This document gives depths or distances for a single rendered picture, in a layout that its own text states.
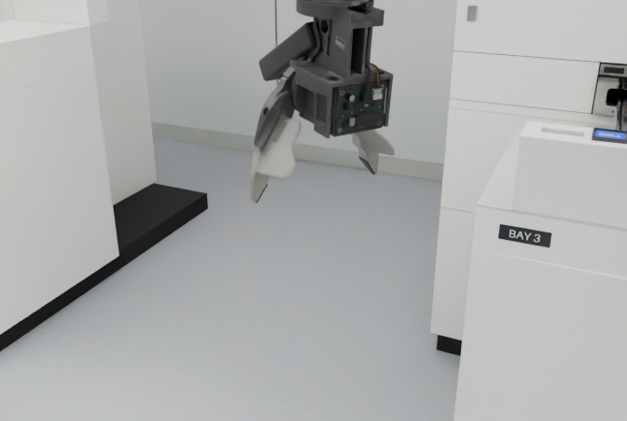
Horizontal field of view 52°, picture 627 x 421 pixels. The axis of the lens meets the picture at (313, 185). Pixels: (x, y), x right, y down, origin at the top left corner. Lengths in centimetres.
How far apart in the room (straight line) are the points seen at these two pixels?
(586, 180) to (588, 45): 64
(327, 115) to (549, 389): 92
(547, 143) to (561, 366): 44
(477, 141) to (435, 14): 157
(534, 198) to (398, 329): 118
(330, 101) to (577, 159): 66
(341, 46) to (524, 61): 122
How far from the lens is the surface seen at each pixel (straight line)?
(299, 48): 63
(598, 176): 117
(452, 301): 206
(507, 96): 179
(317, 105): 59
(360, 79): 59
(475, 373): 139
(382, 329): 228
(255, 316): 234
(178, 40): 402
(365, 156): 71
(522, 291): 127
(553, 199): 119
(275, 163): 62
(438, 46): 335
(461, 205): 191
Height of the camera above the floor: 130
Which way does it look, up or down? 22 degrees down
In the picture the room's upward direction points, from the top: straight up
